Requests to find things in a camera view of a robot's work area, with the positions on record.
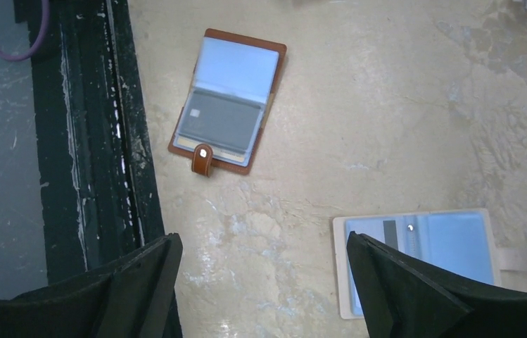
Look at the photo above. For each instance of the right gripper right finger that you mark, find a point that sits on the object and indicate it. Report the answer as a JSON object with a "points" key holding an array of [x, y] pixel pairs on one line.
{"points": [[402, 296]]}

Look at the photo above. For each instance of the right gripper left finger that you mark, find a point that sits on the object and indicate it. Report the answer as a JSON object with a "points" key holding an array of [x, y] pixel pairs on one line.
{"points": [[132, 296]]}

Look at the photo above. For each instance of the tan leather card holder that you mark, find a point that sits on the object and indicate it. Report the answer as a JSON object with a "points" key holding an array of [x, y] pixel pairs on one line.
{"points": [[234, 83]]}

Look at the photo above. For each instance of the black VIP card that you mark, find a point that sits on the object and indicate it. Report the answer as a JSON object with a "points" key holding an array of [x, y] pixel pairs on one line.
{"points": [[220, 120]]}

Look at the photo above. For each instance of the blue card white tray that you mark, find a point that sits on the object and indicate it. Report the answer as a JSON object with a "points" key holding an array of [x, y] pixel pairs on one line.
{"points": [[460, 241]]}

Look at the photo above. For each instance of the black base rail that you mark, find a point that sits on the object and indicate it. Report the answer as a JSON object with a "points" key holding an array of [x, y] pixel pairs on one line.
{"points": [[99, 194]]}

